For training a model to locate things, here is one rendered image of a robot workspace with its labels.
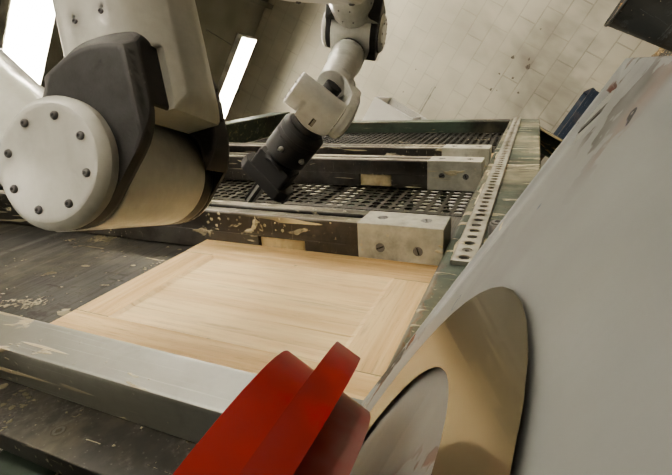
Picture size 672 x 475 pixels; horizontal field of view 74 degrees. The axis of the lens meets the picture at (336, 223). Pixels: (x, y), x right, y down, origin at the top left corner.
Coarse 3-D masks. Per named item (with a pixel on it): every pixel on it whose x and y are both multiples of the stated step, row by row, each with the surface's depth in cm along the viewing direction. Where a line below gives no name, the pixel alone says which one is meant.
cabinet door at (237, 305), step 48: (144, 288) 60; (192, 288) 60; (240, 288) 59; (288, 288) 59; (336, 288) 58; (384, 288) 57; (144, 336) 49; (192, 336) 48; (240, 336) 48; (288, 336) 48; (336, 336) 47; (384, 336) 46
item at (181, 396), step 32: (0, 320) 49; (32, 320) 49; (0, 352) 44; (32, 352) 43; (64, 352) 43; (96, 352) 43; (128, 352) 42; (160, 352) 42; (32, 384) 44; (64, 384) 42; (96, 384) 39; (128, 384) 38; (160, 384) 38; (192, 384) 37; (224, 384) 37; (128, 416) 39; (160, 416) 37; (192, 416) 35
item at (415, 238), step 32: (0, 192) 98; (192, 224) 78; (224, 224) 75; (256, 224) 73; (288, 224) 70; (320, 224) 68; (352, 224) 66; (384, 224) 64; (416, 224) 63; (448, 224) 64; (384, 256) 65; (416, 256) 63
